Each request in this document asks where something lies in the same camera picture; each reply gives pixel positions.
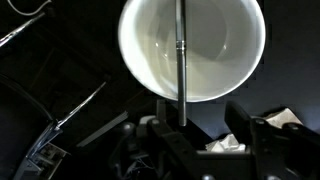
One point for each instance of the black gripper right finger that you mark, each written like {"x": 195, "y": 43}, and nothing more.
{"x": 238, "y": 121}

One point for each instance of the crumpled beige paper napkin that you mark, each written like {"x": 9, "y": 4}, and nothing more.
{"x": 226, "y": 144}

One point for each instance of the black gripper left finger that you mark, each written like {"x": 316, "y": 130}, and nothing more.
{"x": 163, "y": 122}

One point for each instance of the grey pen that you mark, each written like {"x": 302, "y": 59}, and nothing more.
{"x": 181, "y": 60}

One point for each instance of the white ceramic bowl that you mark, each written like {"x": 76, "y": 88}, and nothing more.
{"x": 225, "y": 40}

